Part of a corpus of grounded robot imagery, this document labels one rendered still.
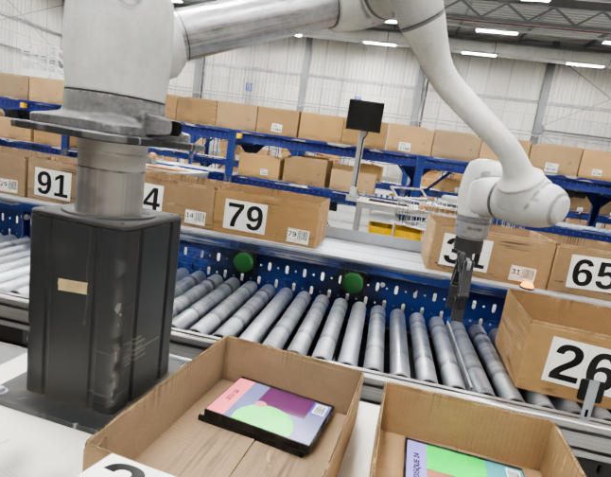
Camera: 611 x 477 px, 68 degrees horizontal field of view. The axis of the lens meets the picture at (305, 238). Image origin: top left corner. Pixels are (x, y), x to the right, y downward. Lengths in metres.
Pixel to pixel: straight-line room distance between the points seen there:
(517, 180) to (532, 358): 0.41
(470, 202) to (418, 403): 0.59
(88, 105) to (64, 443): 0.50
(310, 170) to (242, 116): 1.24
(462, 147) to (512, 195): 5.03
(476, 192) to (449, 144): 4.91
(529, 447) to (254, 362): 0.50
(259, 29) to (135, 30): 0.37
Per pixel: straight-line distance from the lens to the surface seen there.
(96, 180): 0.80
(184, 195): 1.75
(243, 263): 1.62
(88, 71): 0.78
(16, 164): 2.15
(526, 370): 1.23
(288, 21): 1.11
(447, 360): 1.28
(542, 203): 1.14
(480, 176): 1.26
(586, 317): 1.53
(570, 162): 6.47
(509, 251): 1.66
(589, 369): 1.25
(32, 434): 0.86
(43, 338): 0.89
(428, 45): 1.13
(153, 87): 0.79
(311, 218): 1.62
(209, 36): 1.04
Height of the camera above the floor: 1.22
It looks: 11 degrees down
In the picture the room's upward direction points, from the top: 8 degrees clockwise
